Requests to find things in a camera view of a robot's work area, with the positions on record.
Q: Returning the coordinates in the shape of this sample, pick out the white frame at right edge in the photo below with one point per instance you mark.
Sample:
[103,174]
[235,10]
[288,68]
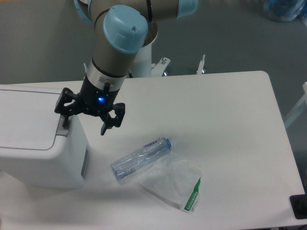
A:
[297,109]

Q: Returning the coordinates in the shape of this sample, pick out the black device at table edge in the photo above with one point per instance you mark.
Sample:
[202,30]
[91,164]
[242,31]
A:
[299,206]

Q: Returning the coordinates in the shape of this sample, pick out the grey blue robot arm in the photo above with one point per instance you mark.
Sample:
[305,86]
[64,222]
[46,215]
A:
[121,27]

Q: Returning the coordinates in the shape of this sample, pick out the clear plastic bag green label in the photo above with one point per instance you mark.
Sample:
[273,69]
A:
[175,181]

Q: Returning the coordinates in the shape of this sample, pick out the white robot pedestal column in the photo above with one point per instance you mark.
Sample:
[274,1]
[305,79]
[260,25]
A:
[142,64]

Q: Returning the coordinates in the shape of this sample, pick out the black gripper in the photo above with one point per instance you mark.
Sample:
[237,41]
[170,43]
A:
[93,101]

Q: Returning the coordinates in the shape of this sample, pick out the blue plastic bag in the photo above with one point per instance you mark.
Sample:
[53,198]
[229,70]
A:
[283,11]

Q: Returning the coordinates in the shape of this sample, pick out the clear plastic water bottle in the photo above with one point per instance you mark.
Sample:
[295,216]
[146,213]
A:
[134,163]

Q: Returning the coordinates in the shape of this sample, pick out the white metal base frame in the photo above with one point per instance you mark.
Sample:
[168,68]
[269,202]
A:
[168,65]

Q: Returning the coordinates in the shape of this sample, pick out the white push-lid trash can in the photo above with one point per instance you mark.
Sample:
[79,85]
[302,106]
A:
[34,146]

